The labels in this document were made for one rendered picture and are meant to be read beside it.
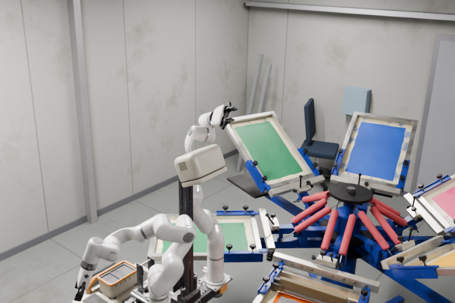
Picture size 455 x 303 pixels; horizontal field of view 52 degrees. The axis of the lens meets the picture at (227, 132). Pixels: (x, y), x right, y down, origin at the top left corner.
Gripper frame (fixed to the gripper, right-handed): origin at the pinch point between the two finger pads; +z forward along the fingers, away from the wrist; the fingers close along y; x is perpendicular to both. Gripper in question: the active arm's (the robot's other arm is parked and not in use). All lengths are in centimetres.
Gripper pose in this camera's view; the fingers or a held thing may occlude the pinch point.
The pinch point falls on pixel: (231, 113)
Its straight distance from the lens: 219.6
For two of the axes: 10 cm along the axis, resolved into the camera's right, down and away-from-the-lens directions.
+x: 8.3, 3.4, 4.5
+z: 5.0, -1.0, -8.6
